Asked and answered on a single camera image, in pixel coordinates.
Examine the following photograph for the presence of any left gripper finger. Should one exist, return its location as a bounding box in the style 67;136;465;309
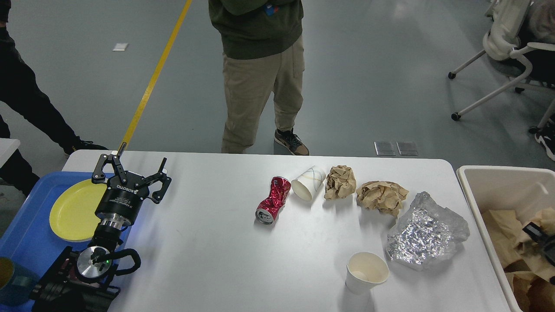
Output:
91;142;128;189
134;157;172;204

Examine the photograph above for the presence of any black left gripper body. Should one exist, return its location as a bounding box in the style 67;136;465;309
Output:
95;173;150;226

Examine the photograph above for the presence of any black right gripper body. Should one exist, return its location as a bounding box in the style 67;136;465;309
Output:
540;236;555;267

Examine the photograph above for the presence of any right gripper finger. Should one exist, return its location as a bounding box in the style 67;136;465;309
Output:
522;222;551;245

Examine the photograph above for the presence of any brown paper bag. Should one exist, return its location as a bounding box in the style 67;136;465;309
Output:
481;210;554;282

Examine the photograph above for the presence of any yellow plate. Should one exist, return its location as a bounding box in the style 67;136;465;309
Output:
49;180;106;242

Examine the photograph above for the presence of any aluminium foil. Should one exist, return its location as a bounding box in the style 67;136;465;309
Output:
385;192;470;271

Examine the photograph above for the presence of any dark teal mug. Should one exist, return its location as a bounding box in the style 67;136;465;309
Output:
0;257;40;307

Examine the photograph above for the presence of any brown paper wad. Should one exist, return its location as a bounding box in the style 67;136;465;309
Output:
356;180;409;218

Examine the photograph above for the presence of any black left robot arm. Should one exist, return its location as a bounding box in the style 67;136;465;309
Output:
29;142;172;312

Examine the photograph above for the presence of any beige plastic bin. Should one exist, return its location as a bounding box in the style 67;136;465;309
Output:
457;166;555;312

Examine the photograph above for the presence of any crumpled brown paper in bin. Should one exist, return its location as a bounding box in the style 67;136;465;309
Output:
505;271;555;312

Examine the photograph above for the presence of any blue plastic tray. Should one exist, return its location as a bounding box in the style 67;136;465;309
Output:
0;172;131;312

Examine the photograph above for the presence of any white side table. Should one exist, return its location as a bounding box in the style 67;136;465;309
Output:
0;138;20;167

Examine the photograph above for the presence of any person in black clothes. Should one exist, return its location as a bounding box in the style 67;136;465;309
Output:
0;0;107;197

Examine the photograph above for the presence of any crushed red soda can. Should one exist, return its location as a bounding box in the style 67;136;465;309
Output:
255;176;291;225

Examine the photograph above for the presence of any crushed white paper cup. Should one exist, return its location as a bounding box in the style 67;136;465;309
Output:
291;166;326;202

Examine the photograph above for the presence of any metal floor socket right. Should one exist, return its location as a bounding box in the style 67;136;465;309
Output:
396;141;419;156

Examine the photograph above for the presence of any metal floor socket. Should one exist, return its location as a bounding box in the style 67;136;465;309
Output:
373;141;396;156
396;141;419;156

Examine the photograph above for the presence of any metal floor socket left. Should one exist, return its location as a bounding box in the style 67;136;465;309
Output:
373;141;396;156

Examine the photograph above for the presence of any person in green sweater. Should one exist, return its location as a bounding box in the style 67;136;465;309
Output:
208;0;310;156

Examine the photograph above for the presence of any crumpled brown paper ball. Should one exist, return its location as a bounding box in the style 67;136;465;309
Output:
324;165;357;200

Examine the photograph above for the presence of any white office chair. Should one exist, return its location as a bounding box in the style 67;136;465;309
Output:
448;0;554;121

